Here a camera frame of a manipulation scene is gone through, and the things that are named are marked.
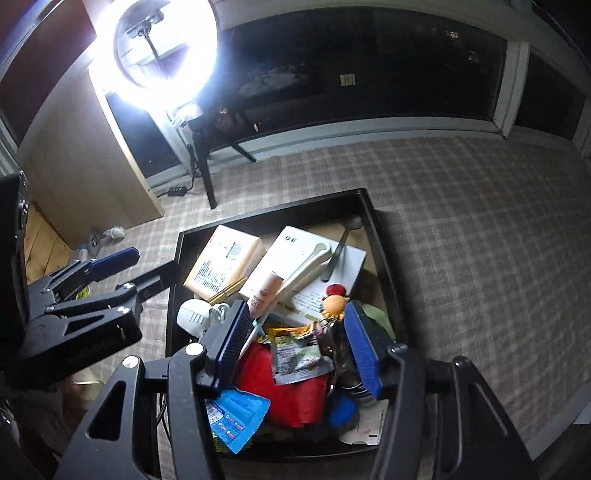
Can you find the white cardboard box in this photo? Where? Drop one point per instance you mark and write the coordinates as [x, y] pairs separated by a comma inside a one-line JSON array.
[[300, 244]]

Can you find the red pouch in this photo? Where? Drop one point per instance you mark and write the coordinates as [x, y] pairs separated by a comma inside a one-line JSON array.
[[286, 397]]

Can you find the black tripod stand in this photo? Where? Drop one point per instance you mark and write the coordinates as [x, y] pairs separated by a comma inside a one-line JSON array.
[[205, 170]]

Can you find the black and white striped cloth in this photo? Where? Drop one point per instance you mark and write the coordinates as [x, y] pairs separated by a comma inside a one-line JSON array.
[[355, 392]]

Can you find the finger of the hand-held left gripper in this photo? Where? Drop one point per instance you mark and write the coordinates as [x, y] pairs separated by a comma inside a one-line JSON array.
[[115, 259], [152, 279]]

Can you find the green pouch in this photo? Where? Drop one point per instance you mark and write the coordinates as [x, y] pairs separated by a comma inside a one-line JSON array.
[[381, 323]]

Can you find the crumpled clear plastic wrap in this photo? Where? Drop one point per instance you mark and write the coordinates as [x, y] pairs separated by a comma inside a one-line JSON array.
[[114, 232]]

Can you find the plain wooden board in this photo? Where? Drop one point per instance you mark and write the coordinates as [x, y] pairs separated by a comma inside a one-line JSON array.
[[92, 175]]

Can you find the orange toy figure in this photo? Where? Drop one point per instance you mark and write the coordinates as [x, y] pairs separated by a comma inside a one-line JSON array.
[[333, 304]]

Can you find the blue ball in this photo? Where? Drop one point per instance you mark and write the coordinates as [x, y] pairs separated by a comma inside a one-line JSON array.
[[344, 410]]

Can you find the white charger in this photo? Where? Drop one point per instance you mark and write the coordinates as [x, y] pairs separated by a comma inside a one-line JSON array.
[[194, 316]]

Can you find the yellow-green squeeze tube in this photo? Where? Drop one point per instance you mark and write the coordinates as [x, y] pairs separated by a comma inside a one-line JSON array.
[[83, 291]]

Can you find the black storage container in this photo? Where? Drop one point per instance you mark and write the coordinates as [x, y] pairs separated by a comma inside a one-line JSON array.
[[277, 217]]

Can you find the grey card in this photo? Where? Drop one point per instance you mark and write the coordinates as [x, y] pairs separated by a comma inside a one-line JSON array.
[[93, 243]]

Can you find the grey-green snack packet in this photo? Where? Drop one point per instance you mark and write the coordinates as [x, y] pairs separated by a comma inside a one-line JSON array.
[[295, 360]]

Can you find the wooden slat panel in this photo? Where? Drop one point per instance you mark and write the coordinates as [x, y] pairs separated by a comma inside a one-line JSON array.
[[44, 240]]

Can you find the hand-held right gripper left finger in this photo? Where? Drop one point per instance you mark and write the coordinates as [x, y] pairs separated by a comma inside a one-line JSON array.
[[231, 344]]

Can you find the beige cosmetic tube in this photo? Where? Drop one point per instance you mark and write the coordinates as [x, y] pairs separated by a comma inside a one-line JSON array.
[[265, 293]]

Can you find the yellow-orange packet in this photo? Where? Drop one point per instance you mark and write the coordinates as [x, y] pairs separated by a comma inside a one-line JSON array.
[[288, 332]]

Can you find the black power strip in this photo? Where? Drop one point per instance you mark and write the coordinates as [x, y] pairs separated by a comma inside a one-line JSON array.
[[178, 190]]

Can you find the blue packet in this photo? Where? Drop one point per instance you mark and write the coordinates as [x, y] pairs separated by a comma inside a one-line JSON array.
[[235, 415]]

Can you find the white paper sheet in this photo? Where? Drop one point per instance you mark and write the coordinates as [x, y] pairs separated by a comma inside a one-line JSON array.
[[367, 429]]

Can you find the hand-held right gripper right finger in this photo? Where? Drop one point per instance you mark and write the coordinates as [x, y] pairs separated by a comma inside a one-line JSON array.
[[364, 355]]

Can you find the white plastic shoehorn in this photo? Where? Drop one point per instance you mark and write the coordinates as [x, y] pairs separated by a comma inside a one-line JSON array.
[[309, 267]]

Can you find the brown cardboard box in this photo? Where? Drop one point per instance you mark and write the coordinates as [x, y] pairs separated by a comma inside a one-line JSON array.
[[226, 263]]

